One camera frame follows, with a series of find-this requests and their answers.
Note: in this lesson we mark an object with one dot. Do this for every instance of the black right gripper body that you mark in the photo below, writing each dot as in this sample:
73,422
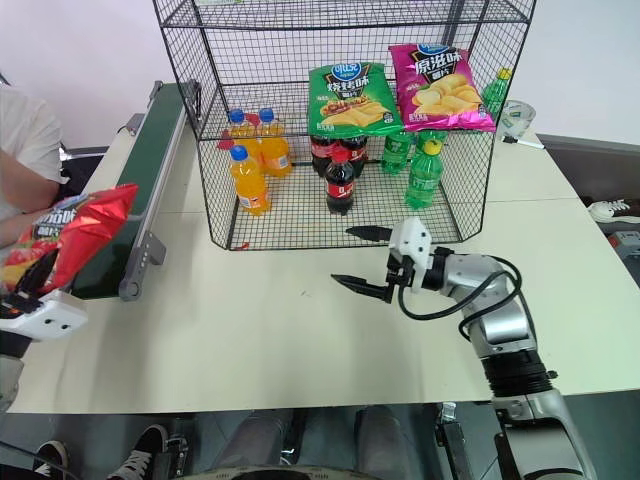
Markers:
399,272

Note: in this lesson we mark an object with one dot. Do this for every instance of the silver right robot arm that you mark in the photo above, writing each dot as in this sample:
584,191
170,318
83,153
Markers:
505,325

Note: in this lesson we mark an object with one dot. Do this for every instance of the green soda bottle yellow cap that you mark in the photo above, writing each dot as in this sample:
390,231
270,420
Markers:
496,92
424,175
396,152

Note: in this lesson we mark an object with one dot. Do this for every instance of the red potato chip bag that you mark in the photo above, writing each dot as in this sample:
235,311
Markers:
85,220

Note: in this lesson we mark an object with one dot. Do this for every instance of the black sneaker white sole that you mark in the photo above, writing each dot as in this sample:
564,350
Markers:
142,447
50,457

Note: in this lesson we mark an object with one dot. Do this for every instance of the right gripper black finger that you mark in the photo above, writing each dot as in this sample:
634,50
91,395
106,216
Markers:
369,233
361,286

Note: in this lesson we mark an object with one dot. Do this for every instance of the magenta potato chip bag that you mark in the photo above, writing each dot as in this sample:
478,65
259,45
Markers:
440,90

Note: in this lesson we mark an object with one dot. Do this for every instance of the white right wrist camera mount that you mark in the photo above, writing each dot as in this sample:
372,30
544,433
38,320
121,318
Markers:
412,240

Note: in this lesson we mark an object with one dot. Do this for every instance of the white marker pen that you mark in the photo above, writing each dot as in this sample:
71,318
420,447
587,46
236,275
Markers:
524,143

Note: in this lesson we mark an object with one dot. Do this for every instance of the grey box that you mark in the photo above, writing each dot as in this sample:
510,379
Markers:
626,250

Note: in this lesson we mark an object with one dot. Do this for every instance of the green potato chip bag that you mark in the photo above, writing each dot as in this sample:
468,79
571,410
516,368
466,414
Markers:
350,100

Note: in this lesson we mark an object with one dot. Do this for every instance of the person in white shirt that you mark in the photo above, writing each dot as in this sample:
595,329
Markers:
25,145

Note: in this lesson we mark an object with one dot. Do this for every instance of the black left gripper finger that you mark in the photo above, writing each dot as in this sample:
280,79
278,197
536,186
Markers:
39,272

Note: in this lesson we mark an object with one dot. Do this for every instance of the green conveyor belt grey frame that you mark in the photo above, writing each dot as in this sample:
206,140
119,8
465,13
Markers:
150,150

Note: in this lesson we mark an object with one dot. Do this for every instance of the orange soda bottle blue cap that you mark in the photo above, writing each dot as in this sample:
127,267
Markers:
248,185
275,150
241,131

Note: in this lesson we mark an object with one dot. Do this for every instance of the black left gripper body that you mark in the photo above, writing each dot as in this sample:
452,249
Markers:
17,301

